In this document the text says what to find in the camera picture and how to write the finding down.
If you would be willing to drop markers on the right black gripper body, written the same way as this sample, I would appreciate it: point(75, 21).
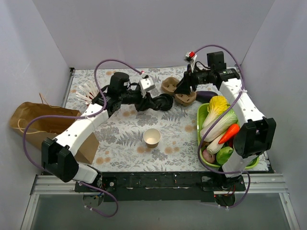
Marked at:
point(189, 78)

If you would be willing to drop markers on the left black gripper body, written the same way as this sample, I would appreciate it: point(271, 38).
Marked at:
point(143, 103)

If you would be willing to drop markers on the stack of black lids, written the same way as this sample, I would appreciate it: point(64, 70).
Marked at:
point(170, 102)

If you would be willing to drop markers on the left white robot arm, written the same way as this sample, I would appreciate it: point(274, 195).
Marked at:
point(58, 154)

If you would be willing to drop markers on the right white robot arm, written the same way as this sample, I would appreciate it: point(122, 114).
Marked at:
point(256, 131)

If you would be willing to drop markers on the brown cardboard cup carrier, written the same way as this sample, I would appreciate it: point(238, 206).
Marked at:
point(169, 85)

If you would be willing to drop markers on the purple toy eggplant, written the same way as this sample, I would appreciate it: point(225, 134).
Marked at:
point(205, 96)

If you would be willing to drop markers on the green plastic basket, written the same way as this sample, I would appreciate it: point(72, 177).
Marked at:
point(202, 113)

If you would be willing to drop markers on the yellow toy napa cabbage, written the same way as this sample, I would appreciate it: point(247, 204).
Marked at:
point(217, 105)

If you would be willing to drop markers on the green toy napa cabbage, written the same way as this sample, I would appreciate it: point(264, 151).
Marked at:
point(226, 121)

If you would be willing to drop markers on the red toy chili pepper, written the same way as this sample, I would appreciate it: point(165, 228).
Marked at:
point(231, 132)

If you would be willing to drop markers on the small white toy cabbage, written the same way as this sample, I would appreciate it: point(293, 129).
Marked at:
point(214, 146)

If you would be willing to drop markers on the purple toy onion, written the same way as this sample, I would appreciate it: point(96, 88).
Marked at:
point(209, 158)

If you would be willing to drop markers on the green toy cabbage head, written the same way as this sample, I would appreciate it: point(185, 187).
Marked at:
point(223, 155)

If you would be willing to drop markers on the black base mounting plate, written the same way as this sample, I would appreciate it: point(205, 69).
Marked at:
point(155, 186)

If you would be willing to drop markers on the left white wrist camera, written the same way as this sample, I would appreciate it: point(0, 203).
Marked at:
point(146, 84)

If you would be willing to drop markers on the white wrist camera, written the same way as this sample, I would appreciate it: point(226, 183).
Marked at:
point(190, 57)
point(146, 84)

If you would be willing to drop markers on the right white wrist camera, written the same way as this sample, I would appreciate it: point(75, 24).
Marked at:
point(190, 57)

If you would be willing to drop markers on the aluminium frame rail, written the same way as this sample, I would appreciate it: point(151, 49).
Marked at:
point(261, 183)

